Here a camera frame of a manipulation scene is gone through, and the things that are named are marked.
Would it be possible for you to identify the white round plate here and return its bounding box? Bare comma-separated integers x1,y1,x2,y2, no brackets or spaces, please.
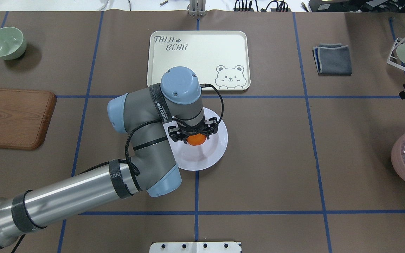
167,120,229,171

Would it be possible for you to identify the cream bear tray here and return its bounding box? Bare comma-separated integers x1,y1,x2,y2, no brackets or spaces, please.
147,31,251,91

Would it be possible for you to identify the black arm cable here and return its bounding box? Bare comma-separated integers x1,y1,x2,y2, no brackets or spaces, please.
125,83,224,176

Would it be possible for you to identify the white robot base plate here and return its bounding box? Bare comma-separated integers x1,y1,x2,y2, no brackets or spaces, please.
149,241,242,253

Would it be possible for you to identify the grey folded cloth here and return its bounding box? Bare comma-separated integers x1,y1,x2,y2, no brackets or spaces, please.
313,43,352,76

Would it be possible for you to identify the orange mandarin fruit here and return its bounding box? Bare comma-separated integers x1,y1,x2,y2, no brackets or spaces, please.
186,134,207,146

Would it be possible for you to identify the light green bowl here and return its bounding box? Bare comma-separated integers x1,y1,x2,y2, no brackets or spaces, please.
0,27,27,60

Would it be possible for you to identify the metal bracket at table edge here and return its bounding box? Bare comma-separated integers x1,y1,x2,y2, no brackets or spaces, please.
187,0,207,17

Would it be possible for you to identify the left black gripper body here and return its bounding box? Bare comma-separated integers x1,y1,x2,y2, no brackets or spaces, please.
168,117,221,142

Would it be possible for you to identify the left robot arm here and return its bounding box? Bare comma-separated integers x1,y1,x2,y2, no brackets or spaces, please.
0,67,223,249

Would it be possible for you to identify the brown wooden tray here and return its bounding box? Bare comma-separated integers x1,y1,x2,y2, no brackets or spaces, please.
0,88,57,150

